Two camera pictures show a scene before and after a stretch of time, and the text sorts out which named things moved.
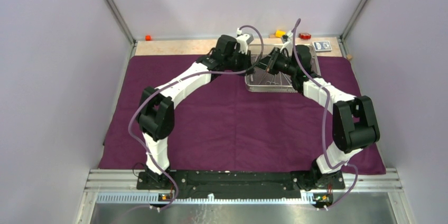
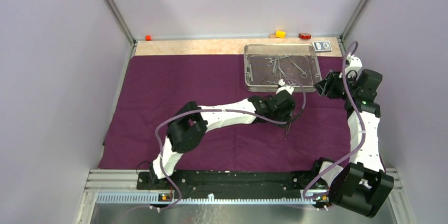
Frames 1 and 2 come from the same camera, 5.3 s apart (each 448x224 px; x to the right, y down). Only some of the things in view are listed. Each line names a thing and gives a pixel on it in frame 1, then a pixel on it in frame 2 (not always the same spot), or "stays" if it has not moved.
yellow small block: [279, 34] stays
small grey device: [322, 46] stays
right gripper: [276, 55] → [332, 79]
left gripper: [246, 64] → [286, 114]
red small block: [305, 36] stays
